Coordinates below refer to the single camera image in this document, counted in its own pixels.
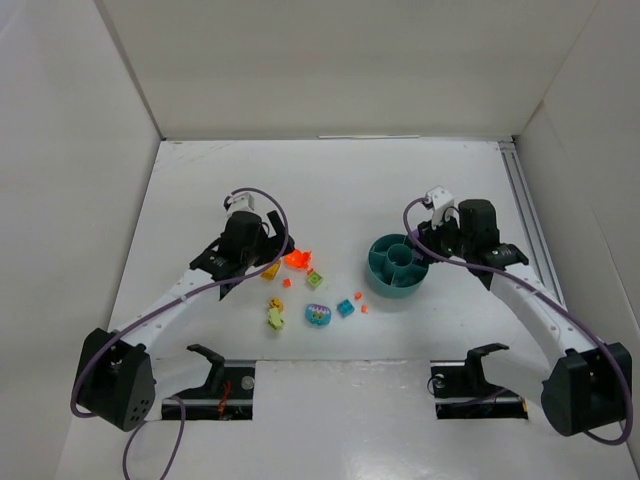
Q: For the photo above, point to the lime green square lego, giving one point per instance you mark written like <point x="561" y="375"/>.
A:
<point x="314" y="280"/>

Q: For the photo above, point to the lime green figure lego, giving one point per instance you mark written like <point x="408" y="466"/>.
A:
<point x="275" y="319"/>

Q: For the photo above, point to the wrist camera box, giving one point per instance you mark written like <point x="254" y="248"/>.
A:
<point x="242" y="202"/>
<point x="442" y="204"/>

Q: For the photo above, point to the teal frog lotus lego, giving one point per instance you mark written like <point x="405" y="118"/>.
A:
<point x="318" y="315"/>

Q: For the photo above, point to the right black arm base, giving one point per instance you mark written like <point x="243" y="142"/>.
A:
<point x="584" y="392"/>

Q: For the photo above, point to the yellow long lego brick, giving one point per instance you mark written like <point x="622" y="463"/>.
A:
<point x="271" y="272"/>

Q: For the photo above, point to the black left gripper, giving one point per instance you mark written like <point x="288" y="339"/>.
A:
<point x="275" y="240"/>

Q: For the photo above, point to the yellow round face lego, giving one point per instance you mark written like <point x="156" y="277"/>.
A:
<point x="276" y="303"/>

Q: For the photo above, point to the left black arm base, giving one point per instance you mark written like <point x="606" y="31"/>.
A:
<point x="114" y="381"/>

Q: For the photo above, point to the orange funnel lego piece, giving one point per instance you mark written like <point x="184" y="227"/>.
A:
<point x="299" y="259"/>

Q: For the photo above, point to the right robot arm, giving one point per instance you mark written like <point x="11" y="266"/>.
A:
<point x="550" y="325"/>

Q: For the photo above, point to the teal square lego brick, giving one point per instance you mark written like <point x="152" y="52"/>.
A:
<point x="345" y="308"/>

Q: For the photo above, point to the teal round divided container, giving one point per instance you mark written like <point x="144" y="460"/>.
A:
<point x="395" y="269"/>

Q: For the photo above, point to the aluminium rail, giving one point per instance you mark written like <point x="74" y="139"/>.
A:
<point x="540" y="254"/>

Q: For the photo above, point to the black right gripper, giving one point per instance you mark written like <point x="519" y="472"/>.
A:
<point x="430" y="239"/>

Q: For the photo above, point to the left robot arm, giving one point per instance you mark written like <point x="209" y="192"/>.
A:
<point x="165" y="317"/>

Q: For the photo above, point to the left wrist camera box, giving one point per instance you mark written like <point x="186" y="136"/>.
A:
<point x="242" y="202"/>

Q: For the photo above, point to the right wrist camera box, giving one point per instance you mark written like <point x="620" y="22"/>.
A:
<point x="442" y="204"/>

